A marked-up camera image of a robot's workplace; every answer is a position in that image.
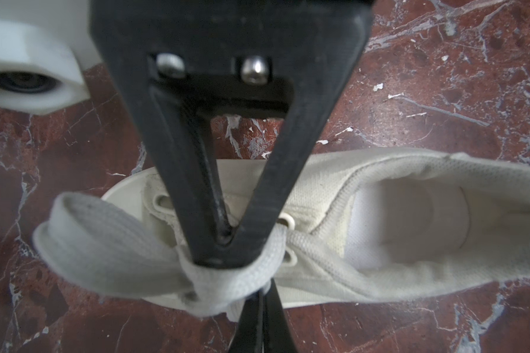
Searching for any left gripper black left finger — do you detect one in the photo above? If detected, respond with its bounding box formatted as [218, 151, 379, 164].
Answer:
[228, 291, 264, 353]

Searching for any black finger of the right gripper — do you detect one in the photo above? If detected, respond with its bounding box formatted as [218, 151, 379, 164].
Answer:
[89, 1, 373, 269]

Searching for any cream white sneaker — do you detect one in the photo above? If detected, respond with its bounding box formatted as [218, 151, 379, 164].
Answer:
[102, 149, 530, 307]

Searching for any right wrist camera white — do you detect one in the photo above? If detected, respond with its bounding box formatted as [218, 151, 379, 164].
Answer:
[0, 1, 102, 115]

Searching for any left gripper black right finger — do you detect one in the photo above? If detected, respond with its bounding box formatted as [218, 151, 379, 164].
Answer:
[262, 280, 297, 353]

